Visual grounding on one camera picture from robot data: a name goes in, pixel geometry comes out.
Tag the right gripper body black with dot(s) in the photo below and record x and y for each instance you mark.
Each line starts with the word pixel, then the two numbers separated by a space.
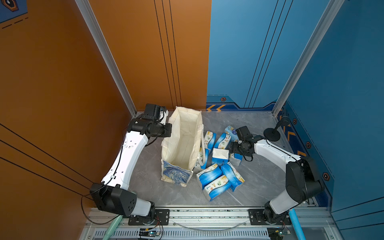
pixel 238 148

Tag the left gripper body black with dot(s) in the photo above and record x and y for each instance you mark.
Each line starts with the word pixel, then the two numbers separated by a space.
pixel 163 130

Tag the blue tissue pack column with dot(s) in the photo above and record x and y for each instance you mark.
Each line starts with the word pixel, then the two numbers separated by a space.
pixel 235 159

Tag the Vinda cartoon tissue pack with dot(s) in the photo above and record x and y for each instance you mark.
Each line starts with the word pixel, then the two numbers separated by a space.
pixel 231 131

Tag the cream canvas bag blue print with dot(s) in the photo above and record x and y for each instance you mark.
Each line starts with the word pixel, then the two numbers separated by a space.
pixel 181 150

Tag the blue tissue pack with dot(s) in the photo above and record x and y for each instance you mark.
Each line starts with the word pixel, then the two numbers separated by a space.
pixel 208 175
pixel 233 176
pixel 209 140
pixel 223 142
pixel 201 163

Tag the blue tissue pack frontmost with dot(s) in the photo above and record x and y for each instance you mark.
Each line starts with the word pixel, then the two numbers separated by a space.
pixel 216 187

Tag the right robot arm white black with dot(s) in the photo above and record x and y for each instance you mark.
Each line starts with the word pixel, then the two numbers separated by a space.
pixel 303 180

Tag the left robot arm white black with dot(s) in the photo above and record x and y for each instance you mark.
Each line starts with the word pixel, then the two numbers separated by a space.
pixel 112 195

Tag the blue tissue pack beside bag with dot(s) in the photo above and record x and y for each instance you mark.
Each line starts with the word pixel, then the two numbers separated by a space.
pixel 201 163

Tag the white-topped tissue pack centre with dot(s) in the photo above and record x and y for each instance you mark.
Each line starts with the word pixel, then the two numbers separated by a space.
pixel 220 156

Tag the black round stand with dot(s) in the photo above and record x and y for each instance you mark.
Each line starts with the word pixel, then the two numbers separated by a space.
pixel 272 134

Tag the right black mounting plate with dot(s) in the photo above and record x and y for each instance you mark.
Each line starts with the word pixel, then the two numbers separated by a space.
pixel 268 217

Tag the black mounting plate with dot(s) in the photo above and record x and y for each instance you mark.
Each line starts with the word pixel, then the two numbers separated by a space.
pixel 268 217
pixel 161 216

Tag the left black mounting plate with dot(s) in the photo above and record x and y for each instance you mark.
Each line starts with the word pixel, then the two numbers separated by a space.
pixel 161 216

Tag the right circuit board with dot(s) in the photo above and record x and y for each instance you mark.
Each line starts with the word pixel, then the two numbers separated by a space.
pixel 278 234

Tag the circuit board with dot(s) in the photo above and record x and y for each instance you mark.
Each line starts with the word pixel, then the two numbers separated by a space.
pixel 278 234
pixel 149 234

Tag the white vented grille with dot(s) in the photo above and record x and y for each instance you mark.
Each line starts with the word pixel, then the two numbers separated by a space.
pixel 184 234

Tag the left circuit board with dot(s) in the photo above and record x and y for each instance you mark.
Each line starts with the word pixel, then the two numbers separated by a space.
pixel 149 234

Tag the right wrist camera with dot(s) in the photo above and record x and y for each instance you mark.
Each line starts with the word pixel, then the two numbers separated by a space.
pixel 245 135

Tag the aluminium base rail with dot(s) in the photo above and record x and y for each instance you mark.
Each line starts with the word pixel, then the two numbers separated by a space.
pixel 226 217

